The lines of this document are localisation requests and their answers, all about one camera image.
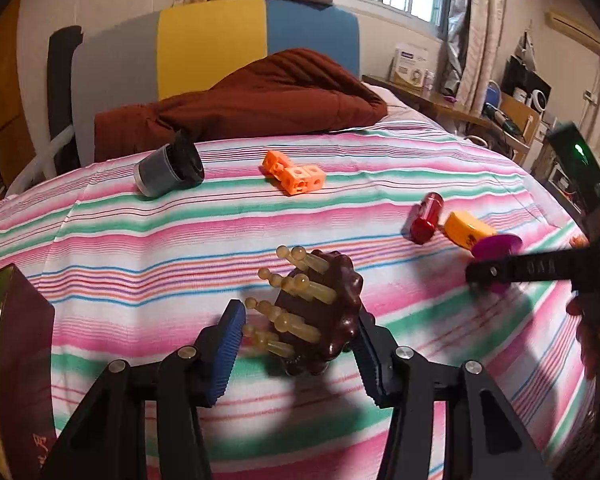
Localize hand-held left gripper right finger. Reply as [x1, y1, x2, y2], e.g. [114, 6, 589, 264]
[352, 309, 553, 480]

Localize black rolled mat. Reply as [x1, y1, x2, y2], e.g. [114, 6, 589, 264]
[46, 25, 83, 133]

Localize purple funnel toy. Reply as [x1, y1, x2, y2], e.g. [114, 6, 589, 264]
[471, 233, 524, 295]

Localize orange cube blocks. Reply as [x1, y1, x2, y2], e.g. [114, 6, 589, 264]
[261, 149, 326, 196]

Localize cardboard box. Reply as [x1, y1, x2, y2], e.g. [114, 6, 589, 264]
[500, 92, 541, 143]

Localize brown massage comb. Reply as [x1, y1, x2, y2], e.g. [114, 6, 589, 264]
[242, 245, 365, 377]

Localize grey yellow blue headboard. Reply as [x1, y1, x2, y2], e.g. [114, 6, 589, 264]
[72, 0, 363, 166]

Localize striped bed sheet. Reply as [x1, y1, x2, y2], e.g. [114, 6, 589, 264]
[0, 127, 600, 480]

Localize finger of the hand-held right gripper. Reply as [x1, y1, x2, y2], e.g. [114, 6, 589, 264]
[465, 245, 600, 288]

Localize orange curved plastic piece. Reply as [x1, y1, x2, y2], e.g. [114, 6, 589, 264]
[444, 211, 498, 250]

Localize maroon blanket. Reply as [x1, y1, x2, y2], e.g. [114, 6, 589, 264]
[94, 47, 388, 163]

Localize white carton box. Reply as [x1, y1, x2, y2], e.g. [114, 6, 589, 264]
[390, 42, 431, 88]

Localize white bed rail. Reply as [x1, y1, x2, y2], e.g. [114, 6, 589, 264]
[5, 125, 76, 196]

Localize black bag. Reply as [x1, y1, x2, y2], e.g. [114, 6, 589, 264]
[502, 55, 551, 111]

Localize wooden wardrobe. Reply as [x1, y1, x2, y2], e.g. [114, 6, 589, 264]
[0, 0, 36, 211]

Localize silver grey curtain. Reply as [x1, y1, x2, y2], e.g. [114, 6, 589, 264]
[447, 0, 506, 116]

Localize grey canister with black lid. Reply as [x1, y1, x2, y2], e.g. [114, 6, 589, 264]
[134, 130, 206, 198]

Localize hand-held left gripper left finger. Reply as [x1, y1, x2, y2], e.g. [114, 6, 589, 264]
[40, 299, 247, 480]

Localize air conditioner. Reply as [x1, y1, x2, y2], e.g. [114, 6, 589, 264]
[545, 10, 600, 53]

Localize red plastic bottle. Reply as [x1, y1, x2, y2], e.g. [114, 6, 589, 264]
[410, 191, 446, 245]

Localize person's right hand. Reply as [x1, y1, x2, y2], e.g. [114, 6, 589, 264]
[567, 295, 600, 381]

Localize gold tin box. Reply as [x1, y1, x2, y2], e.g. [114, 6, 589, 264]
[0, 265, 56, 480]

